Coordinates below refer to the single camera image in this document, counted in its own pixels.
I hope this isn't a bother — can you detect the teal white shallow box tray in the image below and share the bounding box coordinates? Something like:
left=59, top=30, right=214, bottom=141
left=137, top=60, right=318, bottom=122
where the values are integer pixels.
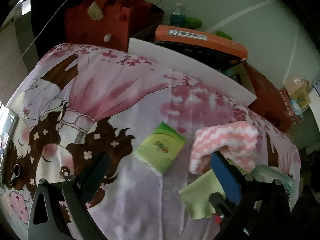
left=249, top=164, right=296, bottom=208

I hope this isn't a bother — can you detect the light green cloth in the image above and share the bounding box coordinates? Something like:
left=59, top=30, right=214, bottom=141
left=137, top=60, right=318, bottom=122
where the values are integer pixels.
left=178, top=159, right=253, bottom=221

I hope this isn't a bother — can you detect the pink white chevron towel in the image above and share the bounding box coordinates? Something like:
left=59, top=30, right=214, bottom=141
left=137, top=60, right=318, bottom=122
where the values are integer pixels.
left=189, top=121, right=259, bottom=174

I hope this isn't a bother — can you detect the cartoon printed bed sheet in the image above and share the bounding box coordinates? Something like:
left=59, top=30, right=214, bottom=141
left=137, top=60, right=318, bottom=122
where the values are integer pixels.
left=1, top=43, right=301, bottom=239

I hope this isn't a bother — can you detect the green tissue pack far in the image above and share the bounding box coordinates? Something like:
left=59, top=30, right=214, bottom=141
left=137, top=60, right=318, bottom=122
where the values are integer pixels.
left=133, top=122, right=186, bottom=177

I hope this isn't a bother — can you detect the red patterned tin box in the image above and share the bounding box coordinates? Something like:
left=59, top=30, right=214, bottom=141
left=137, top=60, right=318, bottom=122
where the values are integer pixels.
left=279, top=88, right=302, bottom=131

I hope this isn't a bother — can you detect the red cardboard box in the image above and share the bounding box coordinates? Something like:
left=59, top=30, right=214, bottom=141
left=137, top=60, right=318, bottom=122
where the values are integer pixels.
left=242, top=62, right=291, bottom=133

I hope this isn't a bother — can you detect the blue wipes pack on tin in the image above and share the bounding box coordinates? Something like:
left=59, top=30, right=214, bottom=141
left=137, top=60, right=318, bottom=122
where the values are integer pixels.
left=290, top=99, right=303, bottom=119

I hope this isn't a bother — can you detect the black smartphone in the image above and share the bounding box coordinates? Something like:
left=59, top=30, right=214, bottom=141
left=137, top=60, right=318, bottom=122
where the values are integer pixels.
left=1, top=106, right=18, bottom=179

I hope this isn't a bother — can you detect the white round table edge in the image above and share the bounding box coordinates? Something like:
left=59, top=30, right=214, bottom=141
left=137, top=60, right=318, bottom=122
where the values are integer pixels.
left=309, top=88, right=320, bottom=130

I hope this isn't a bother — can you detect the orange black box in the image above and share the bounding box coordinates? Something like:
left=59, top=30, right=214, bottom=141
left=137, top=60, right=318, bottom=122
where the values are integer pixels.
left=155, top=25, right=248, bottom=72

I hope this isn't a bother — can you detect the green dumbbell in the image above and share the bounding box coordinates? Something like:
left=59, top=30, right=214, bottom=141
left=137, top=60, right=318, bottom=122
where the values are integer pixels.
left=186, top=16, right=233, bottom=41

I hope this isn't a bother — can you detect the red tote bag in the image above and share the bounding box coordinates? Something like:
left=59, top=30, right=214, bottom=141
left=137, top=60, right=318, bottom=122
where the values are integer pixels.
left=65, top=0, right=164, bottom=51

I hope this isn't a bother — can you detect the plastic bottle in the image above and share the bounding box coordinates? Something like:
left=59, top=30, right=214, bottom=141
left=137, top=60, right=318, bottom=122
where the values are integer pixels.
left=170, top=2, right=185, bottom=28

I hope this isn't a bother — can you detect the yellow gift box with handle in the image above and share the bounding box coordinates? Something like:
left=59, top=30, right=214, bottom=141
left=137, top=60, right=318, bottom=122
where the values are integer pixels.
left=284, top=75, right=311, bottom=109

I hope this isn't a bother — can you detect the white cable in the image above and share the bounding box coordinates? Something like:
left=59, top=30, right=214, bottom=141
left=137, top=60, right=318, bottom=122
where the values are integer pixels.
left=0, top=0, right=86, bottom=100

